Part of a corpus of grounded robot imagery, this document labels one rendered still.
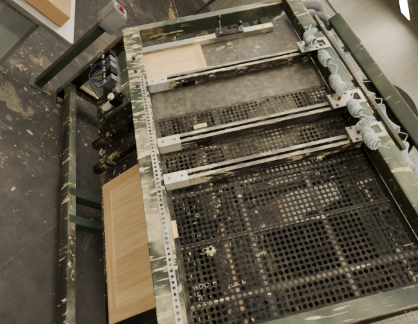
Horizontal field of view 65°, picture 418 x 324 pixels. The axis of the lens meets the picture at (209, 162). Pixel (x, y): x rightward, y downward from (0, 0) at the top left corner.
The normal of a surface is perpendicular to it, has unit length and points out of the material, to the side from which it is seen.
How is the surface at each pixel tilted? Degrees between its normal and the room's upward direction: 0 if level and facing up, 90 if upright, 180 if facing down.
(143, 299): 90
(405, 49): 90
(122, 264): 90
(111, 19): 90
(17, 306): 0
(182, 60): 59
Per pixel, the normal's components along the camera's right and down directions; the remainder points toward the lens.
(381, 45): -0.56, -0.37
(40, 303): 0.81, -0.46
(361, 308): -0.07, -0.54
